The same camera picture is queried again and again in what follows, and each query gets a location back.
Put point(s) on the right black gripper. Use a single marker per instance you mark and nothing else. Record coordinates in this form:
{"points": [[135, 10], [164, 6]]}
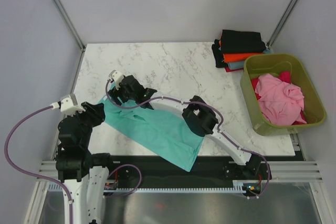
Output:
{"points": [[115, 93]]}

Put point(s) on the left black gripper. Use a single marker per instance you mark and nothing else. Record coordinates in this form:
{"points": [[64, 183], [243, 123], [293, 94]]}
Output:
{"points": [[96, 112]]}

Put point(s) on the teal t shirt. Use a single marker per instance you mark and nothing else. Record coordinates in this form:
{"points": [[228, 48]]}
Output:
{"points": [[142, 131]]}

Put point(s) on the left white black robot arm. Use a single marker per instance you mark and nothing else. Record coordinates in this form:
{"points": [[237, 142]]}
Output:
{"points": [[83, 175]]}

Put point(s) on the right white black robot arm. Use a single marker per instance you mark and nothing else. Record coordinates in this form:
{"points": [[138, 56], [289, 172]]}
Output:
{"points": [[202, 119]]}

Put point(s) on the black folded t shirt bottom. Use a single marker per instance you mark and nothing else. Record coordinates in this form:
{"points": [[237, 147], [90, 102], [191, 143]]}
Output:
{"points": [[218, 56]]}

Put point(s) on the black folded t shirt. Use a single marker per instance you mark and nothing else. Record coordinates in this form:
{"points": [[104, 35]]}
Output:
{"points": [[218, 56], [234, 42]]}

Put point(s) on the red folded t shirt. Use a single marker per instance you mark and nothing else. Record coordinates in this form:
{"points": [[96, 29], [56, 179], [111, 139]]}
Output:
{"points": [[227, 69]]}

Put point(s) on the orange folded t shirt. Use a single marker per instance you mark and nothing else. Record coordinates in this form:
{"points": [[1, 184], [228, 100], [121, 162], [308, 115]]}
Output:
{"points": [[228, 58]]}

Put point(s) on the grey blue folded t shirt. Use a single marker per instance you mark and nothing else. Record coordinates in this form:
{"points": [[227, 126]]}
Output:
{"points": [[240, 64]]}

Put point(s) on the black folded t shirt top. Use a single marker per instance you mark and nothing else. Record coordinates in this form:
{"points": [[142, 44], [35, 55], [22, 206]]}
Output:
{"points": [[234, 42]]}

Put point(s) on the olive green plastic bin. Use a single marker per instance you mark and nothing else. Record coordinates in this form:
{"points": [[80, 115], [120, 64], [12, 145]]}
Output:
{"points": [[279, 95]]}

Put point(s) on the pink t shirt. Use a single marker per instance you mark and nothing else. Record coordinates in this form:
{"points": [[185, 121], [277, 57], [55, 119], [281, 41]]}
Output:
{"points": [[282, 98]]}

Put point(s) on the red t shirt in bin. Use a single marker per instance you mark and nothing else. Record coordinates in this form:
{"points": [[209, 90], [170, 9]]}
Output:
{"points": [[286, 77]]}

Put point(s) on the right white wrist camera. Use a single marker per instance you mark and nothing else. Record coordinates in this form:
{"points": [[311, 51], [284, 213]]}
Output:
{"points": [[115, 76]]}

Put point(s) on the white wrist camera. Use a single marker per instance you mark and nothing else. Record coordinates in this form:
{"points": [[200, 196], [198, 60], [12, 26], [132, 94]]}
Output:
{"points": [[68, 105], [115, 76]]}

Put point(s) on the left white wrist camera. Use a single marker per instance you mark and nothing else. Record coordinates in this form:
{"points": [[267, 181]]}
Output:
{"points": [[68, 105]]}

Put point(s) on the left aluminium frame post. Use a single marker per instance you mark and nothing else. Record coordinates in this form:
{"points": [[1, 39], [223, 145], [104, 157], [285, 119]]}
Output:
{"points": [[66, 18]]}

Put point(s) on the aluminium frame post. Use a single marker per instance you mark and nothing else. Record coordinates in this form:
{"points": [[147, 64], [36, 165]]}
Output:
{"points": [[280, 25], [66, 18]]}

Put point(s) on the white slotted cable duct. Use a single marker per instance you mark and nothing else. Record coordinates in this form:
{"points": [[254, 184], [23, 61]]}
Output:
{"points": [[237, 188]]}

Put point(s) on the aluminium front rail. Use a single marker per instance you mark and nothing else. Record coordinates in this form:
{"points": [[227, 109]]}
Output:
{"points": [[294, 172]]}

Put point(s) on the right aluminium frame post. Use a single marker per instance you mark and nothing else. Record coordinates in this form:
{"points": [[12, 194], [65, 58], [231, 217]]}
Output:
{"points": [[280, 25]]}

